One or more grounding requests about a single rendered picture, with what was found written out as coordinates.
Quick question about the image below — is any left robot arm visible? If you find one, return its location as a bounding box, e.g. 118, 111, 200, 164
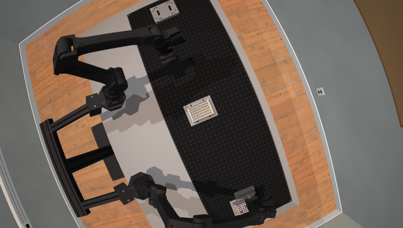
53, 25, 186, 107

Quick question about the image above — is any white grid rack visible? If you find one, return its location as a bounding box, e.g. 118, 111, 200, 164
187, 99, 214, 122

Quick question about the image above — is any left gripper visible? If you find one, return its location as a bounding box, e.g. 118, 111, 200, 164
157, 50, 176, 65

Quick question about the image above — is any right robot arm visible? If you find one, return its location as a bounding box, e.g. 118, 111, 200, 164
132, 175, 277, 228

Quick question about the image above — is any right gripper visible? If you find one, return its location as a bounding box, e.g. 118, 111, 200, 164
245, 195, 257, 211

